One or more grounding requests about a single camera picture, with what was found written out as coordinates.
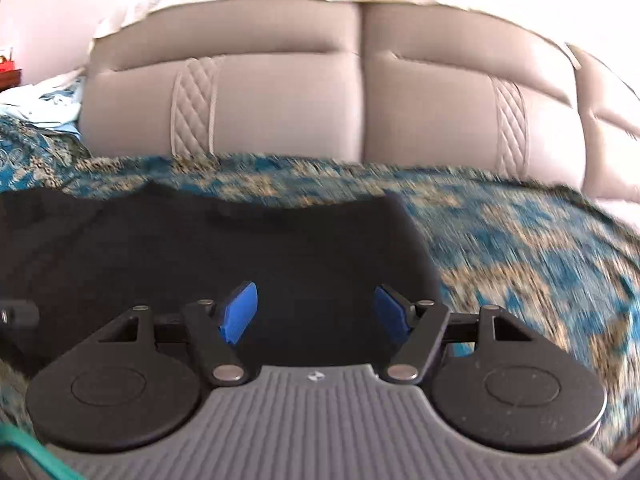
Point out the light blue cloth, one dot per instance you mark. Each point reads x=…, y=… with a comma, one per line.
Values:
x=30, y=105

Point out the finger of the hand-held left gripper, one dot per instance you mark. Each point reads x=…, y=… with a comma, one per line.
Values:
x=22, y=312

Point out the teal paisley blanket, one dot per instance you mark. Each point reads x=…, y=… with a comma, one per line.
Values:
x=525, y=270

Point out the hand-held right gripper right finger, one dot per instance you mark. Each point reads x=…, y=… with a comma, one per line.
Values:
x=391, y=312

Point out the beige leather sofa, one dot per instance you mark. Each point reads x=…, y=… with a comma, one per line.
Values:
x=300, y=100

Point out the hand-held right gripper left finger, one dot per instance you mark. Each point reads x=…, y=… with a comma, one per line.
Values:
x=239, y=310

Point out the dark wooden cabinet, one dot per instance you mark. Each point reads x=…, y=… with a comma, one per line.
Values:
x=10, y=80

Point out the black pants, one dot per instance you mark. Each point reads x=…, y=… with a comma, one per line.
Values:
x=200, y=245

